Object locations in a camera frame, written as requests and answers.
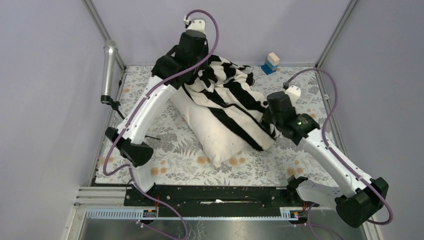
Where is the black microphone stand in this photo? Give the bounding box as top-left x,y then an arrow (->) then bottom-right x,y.
110,100 -> 161,141

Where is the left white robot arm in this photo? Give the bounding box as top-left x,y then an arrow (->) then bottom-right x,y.
105,18 -> 210,206

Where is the white slotted cable duct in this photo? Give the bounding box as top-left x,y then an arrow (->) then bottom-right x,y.
86,207 -> 300,221

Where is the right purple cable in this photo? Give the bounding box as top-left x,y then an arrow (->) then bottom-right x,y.
283,67 -> 395,240

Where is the floral patterned table mat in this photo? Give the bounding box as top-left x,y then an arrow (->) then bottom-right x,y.
94,65 -> 339,187

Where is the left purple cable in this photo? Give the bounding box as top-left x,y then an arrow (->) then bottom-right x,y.
102,9 -> 220,240

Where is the white pillow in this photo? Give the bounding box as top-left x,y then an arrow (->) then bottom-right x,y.
170,87 -> 249,168

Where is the blue and white block stack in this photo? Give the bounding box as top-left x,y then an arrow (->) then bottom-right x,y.
260,52 -> 280,75

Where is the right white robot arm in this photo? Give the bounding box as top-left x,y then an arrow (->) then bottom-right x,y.
262,86 -> 389,228

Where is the black white striped pillowcase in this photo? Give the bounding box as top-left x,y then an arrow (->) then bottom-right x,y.
183,55 -> 278,151

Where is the purple cable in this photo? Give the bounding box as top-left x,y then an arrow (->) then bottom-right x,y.
283,67 -> 395,240
102,9 -> 220,240

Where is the silver microphone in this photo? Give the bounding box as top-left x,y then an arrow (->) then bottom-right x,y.
100,39 -> 118,105

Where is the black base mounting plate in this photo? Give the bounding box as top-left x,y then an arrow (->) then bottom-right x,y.
124,185 -> 312,218

